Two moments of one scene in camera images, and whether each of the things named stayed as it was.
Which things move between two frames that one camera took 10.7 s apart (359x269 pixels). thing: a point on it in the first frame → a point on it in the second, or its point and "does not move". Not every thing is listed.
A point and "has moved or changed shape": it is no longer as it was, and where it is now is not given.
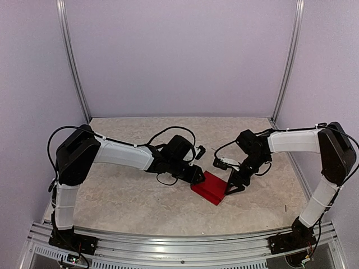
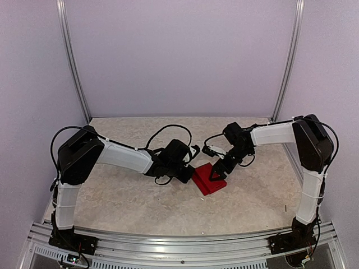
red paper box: [212, 189] has moved or changed shape
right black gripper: [234, 176] → [218, 170]
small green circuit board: [73, 259] does not move
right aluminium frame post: [291, 63] does not move
